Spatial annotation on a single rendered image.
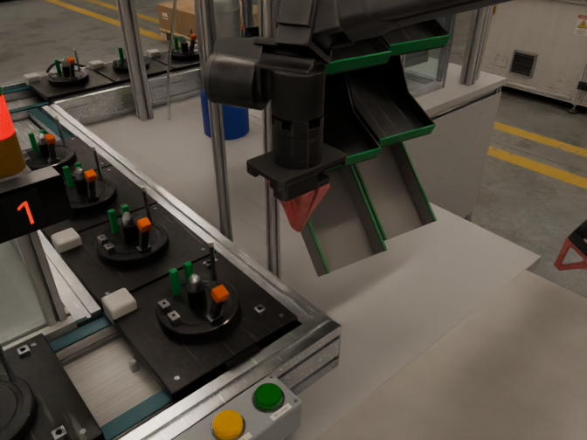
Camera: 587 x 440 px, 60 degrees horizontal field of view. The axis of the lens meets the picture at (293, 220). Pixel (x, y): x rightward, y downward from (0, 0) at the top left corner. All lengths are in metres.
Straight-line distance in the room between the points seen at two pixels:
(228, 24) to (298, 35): 1.12
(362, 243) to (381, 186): 0.14
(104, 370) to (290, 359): 0.31
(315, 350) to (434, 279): 0.39
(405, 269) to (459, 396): 0.34
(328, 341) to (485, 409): 0.28
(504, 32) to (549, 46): 0.40
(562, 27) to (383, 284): 3.84
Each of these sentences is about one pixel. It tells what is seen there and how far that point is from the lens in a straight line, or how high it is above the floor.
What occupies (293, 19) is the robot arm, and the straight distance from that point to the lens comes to 0.52.
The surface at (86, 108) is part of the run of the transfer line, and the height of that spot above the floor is 0.92.
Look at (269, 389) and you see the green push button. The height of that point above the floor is 0.97.
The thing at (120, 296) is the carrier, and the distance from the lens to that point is 0.93.
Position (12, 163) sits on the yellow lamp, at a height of 1.28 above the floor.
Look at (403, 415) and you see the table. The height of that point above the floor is 0.86.
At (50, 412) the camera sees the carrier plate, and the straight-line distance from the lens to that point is 0.83.
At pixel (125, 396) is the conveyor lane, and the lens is 0.88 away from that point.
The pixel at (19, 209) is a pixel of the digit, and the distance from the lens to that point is 0.79.
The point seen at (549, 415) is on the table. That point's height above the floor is 0.86.
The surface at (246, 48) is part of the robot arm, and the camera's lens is 0.56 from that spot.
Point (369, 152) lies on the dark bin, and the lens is 0.86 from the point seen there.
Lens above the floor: 1.58
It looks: 34 degrees down
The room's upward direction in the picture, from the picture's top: straight up
